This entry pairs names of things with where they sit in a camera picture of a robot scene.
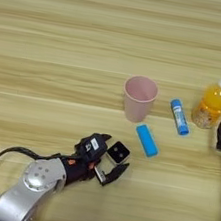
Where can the black labelled box left gripper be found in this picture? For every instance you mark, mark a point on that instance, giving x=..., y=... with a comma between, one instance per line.
x=92, y=146

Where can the small black white cube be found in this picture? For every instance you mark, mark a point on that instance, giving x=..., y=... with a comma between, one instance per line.
x=118, y=151

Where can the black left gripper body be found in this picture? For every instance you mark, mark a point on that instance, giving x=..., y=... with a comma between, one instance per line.
x=79, y=171

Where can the orange juice bottle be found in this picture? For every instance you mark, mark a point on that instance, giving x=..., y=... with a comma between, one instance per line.
x=213, y=105

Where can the pink plastic cup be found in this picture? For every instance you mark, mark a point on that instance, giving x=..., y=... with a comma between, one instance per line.
x=139, y=98

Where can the blue glue stick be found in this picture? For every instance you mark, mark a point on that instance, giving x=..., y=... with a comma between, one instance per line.
x=180, y=117

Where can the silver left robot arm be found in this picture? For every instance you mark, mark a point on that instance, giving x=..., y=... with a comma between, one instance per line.
x=25, y=190

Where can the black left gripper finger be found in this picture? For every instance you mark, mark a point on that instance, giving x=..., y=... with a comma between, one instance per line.
x=104, y=137
x=116, y=174

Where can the blue rectangular eraser block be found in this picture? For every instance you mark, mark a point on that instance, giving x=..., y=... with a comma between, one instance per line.
x=147, y=140

